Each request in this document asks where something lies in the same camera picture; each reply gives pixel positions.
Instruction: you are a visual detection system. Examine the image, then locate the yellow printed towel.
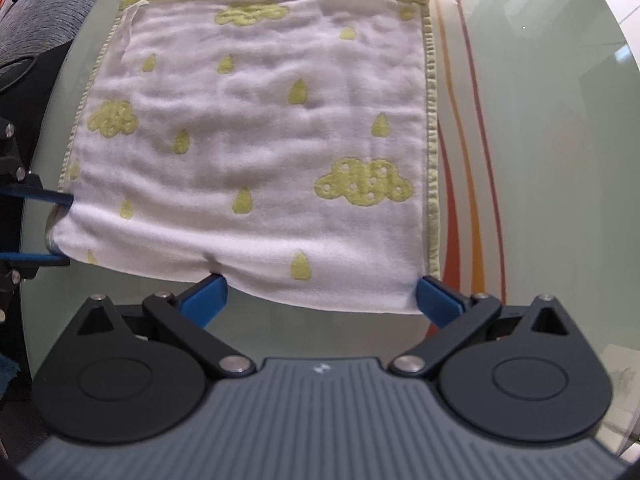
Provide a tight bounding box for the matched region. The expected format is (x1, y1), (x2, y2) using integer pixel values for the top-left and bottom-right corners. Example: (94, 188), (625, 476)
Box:
(47, 0), (442, 316)

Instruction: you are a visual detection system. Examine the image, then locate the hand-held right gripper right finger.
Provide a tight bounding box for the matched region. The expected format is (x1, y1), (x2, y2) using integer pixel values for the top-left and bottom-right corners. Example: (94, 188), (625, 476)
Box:
(389, 275), (583, 378)

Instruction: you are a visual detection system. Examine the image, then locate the blue cloth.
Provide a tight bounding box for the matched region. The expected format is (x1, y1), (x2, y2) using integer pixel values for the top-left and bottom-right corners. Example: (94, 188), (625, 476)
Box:
(0, 355), (22, 395)

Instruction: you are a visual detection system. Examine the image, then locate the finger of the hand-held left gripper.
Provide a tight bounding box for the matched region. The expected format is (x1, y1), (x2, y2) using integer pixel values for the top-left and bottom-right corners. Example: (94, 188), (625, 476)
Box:
(0, 252), (71, 328)
(0, 117), (74, 209)

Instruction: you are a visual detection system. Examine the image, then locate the grey cushioned chair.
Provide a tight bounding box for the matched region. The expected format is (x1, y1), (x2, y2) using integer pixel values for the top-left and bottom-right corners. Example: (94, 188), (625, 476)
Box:
(0, 0), (128, 93)

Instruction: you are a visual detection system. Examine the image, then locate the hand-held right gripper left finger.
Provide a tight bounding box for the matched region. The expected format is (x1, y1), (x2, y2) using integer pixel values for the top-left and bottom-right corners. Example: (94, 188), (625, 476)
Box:
(62, 274), (257, 378)

